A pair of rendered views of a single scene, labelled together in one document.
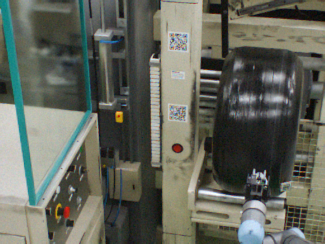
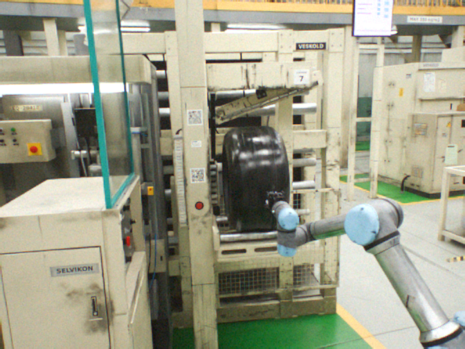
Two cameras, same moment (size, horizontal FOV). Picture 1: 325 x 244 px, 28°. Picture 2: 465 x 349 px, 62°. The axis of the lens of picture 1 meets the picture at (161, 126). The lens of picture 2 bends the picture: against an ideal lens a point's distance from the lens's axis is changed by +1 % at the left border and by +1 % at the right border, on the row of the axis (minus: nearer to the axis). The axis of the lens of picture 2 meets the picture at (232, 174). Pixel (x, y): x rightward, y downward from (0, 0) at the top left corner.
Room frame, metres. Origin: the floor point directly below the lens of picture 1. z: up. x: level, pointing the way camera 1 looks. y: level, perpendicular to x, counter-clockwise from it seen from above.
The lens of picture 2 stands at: (0.23, 0.37, 1.61)
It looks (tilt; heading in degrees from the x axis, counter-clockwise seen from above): 12 degrees down; 341
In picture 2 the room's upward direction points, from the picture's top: 2 degrees counter-clockwise
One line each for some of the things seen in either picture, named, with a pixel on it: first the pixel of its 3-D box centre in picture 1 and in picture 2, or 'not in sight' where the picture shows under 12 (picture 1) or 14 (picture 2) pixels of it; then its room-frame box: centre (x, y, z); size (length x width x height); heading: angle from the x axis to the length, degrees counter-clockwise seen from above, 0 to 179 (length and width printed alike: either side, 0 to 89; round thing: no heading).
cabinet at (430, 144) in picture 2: not in sight; (443, 152); (4.72, -4.58, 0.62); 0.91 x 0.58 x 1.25; 87
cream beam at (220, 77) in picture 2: not in sight; (256, 77); (2.36, -0.51, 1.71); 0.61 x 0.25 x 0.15; 78
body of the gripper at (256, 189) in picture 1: (256, 194); (277, 203); (1.66, -0.31, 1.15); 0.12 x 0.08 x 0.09; 168
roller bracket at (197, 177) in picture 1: (199, 171); (214, 228); (2.13, -0.15, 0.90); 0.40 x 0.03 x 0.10; 168
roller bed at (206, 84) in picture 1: (204, 94); (202, 186); (2.51, -0.19, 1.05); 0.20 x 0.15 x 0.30; 78
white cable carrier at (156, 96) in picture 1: (157, 112); (181, 180); (2.12, 0.01, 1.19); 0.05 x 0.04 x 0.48; 168
